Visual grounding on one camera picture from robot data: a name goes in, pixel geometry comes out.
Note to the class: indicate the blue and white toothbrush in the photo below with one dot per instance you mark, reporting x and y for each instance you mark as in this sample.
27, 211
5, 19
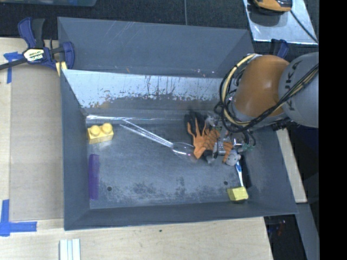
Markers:
240, 173

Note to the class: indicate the yellow toy brick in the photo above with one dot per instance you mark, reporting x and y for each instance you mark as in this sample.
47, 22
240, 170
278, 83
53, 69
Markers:
99, 133

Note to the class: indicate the grey toy animal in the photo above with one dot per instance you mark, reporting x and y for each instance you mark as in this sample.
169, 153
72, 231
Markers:
232, 158

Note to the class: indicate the purple comb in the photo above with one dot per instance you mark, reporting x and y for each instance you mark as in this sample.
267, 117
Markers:
94, 176

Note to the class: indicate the black cylinder on white bracket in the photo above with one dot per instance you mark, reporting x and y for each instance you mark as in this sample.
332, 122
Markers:
279, 126

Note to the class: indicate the yellow sponge block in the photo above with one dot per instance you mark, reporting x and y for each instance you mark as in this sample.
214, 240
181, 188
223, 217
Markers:
237, 194

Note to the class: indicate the grey metal bin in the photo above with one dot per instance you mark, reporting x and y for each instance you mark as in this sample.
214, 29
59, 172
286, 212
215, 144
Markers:
151, 50

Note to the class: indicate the clear plastic spoon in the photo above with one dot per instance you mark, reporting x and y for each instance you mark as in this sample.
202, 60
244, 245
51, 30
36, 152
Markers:
151, 137

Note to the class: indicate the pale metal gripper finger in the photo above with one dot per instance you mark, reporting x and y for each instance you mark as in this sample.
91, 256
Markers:
221, 148

